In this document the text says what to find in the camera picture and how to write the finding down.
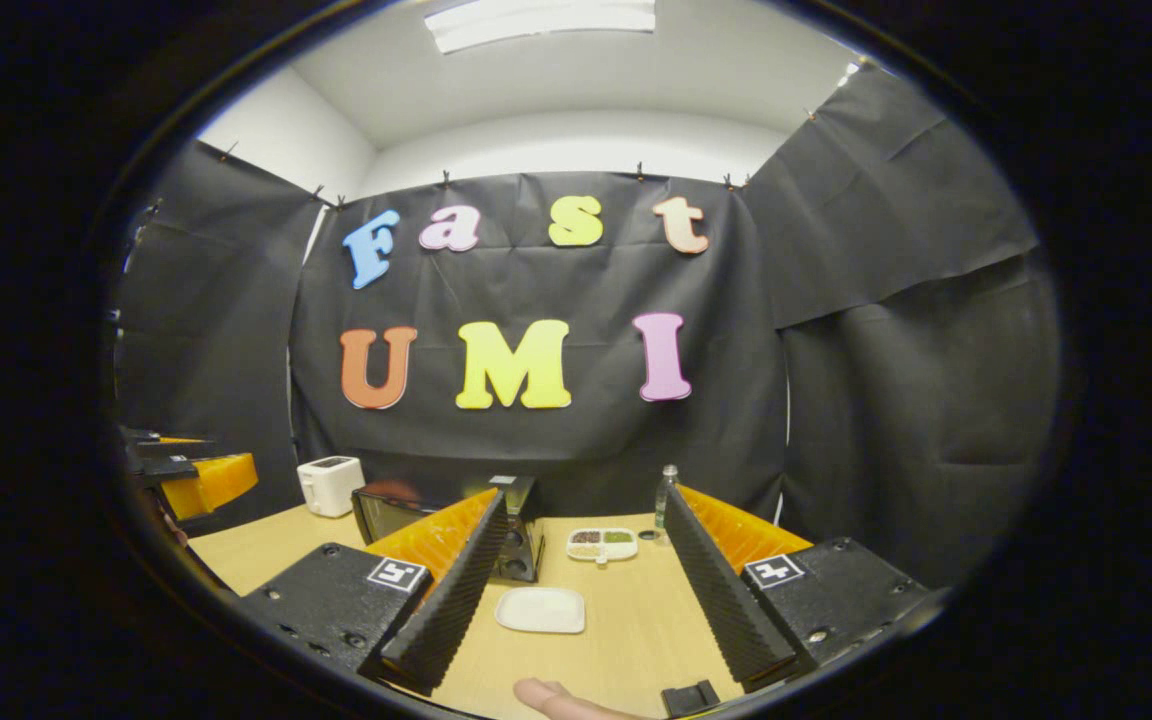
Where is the white square plate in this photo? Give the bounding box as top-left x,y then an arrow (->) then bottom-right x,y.
494,586 -> 587,635

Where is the black electric oven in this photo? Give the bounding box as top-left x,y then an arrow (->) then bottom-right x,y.
351,474 -> 545,584

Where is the white divided snack dish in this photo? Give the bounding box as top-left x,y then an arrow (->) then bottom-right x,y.
565,527 -> 640,566

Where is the white toaster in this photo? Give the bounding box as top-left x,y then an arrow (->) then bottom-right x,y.
296,456 -> 367,519

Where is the clear plastic water bottle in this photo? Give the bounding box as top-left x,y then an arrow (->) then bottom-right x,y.
654,463 -> 682,531

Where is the large ceiling light panel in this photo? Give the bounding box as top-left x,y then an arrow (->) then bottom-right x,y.
423,0 -> 657,56

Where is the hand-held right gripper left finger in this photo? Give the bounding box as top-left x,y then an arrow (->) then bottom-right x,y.
219,487 -> 515,698

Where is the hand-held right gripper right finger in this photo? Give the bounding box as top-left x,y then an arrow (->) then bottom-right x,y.
658,484 -> 942,693

